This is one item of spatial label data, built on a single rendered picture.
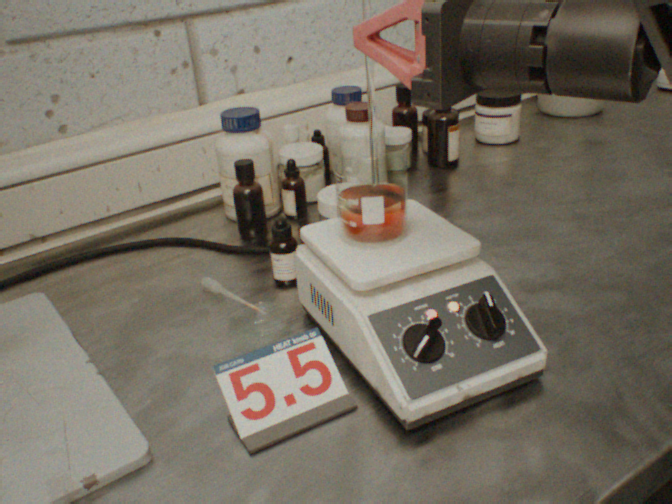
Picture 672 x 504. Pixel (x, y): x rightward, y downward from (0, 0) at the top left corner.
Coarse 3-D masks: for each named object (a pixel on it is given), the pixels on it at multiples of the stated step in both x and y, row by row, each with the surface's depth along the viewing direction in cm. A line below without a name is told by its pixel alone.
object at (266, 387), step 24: (264, 360) 53; (288, 360) 53; (312, 360) 54; (240, 384) 51; (264, 384) 52; (288, 384) 52; (312, 384) 53; (336, 384) 53; (240, 408) 50; (264, 408) 51; (288, 408) 51
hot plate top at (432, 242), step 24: (408, 216) 61; (432, 216) 61; (312, 240) 58; (336, 240) 58; (408, 240) 57; (432, 240) 57; (456, 240) 56; (336, 264) 54; (360, 264) 54; (384, 264) 54; (408, 264) 53; (432, 264) 54; (360, 288) 52
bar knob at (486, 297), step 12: (480, 300) 52; (492, 300) 52; (468, 312) 52; (480, 312) 52; (492, 312) 51; (468, 324) 52; (480, 324) 52; (492, 324) 51; (504, 324) 52; (480, 336) 52; (492, 336) 51
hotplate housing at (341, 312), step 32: (320, 288) 57; (384, 288) 54; (416, 288) 54; (448, 288) 54; (320, 320) 60; (352, 320) 52; (352, 352) 54; (384, 352) 50; (544, 352) 52; (384, 384) 50; (480, 384) 50; (512, 384) 52; (416, 416) 48
